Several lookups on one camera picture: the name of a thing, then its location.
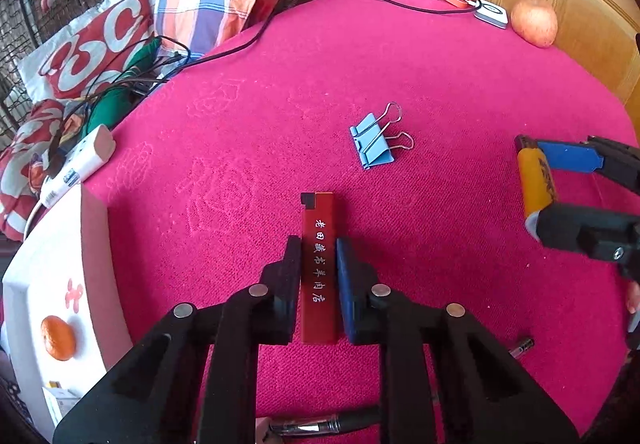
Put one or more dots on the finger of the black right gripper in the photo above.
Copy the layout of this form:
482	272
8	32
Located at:
618	162
597	234

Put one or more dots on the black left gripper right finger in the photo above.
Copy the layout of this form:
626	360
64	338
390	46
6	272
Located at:
442	372

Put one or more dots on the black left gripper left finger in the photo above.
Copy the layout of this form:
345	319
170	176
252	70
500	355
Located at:
193	377

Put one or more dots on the black gel pen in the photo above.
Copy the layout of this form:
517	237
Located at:
347	421

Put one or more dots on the red rectangular box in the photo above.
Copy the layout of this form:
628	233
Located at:
318	284

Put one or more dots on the blue binder clip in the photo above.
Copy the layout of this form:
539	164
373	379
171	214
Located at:
374	147

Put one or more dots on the orange tangerine in tray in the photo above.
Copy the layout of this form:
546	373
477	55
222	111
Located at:
58	338

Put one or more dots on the white storage tray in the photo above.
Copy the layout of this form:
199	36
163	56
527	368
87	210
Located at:
64	268

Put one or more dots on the red apple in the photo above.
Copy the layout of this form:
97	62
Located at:
535	21

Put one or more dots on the small white blue box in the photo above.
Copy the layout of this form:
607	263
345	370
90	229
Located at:
493	14

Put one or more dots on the white power strip near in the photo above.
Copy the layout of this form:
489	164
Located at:
90	154

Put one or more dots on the red white cushion left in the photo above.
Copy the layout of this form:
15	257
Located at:
33	137

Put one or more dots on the green cloth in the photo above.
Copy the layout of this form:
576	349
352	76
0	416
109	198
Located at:
116	103

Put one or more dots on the red white square pillow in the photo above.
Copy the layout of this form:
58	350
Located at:
78	69

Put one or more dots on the plaid pillow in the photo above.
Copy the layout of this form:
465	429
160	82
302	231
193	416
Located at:
198	26

